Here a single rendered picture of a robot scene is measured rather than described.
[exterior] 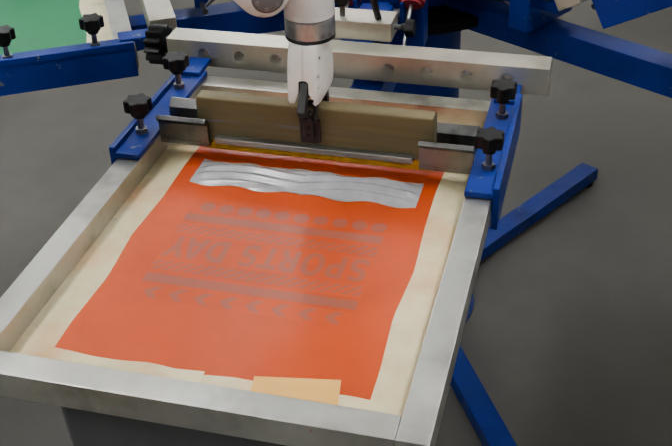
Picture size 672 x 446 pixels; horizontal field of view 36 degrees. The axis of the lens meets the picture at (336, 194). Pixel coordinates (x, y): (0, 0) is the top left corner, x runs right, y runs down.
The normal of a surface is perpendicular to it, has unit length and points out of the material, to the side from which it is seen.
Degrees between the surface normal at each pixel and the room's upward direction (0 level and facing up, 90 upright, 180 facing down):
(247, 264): 0
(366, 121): 90
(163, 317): 0
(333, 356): 0
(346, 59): 90
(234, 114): 90
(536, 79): 90
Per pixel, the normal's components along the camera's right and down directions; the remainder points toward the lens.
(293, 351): -0.04, -0.84
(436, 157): -0.25, 0.53
